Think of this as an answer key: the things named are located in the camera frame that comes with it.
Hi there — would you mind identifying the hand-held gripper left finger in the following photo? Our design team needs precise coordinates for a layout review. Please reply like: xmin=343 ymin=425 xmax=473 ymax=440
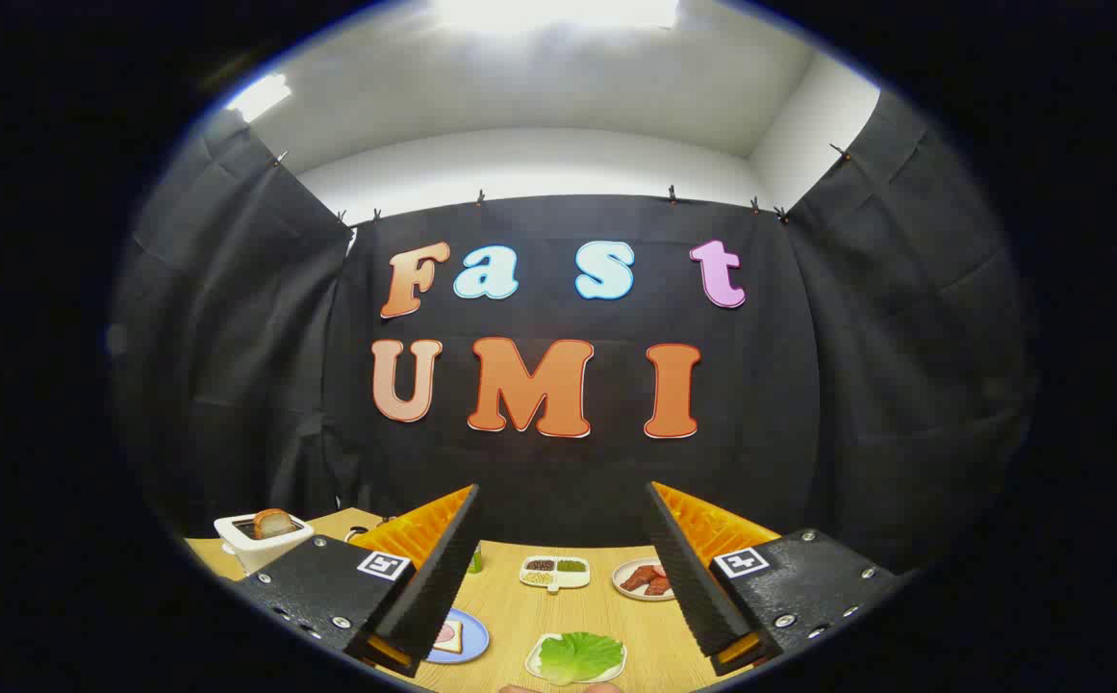
xmin=231 ymin=484 xmax=482 ymax=678

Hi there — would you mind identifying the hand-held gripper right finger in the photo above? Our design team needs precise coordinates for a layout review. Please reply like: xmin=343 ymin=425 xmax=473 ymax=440
xmin=643 ymin=481 xmax=907 ymax=680

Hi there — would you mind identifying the green lettuce leaf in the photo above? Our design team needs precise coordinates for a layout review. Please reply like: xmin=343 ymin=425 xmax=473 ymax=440
xmin=539 ymin=631 xmax=624 ymax=686

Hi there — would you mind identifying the white oval plate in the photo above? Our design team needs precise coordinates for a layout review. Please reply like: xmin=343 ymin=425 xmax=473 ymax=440
xmin=612 ymin=558 xmax=679 ymax=603

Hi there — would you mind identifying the blue round plate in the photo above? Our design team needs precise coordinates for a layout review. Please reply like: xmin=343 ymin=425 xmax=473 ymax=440
xmin=426 ymin=608 xmax=491 ymax=665

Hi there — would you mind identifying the white divided dish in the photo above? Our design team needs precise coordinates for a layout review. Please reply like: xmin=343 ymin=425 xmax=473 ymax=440
xmin=520 ymin=555 xmax=591 ymax=594

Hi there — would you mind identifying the white rounded square plate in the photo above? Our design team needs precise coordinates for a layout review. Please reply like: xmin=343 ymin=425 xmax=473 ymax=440
xmin=525 ymin=632 xmax=628 ymax=686

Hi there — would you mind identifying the black backdrop cloth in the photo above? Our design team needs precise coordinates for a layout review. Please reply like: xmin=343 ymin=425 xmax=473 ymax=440
xmin=111 ymin=91 xmax=1040 ymax=578

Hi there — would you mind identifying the white toaster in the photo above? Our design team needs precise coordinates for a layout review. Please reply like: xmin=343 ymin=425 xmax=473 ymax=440
xmin=214 ymin=512 xmax=316 ymax=577

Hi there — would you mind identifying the ceiling light panel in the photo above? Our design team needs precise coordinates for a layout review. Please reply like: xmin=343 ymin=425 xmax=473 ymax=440
xmin=226 ymin=75 xmax=292 ymax=121
xmin=433 ymin=0 xmax=679 ymax=30

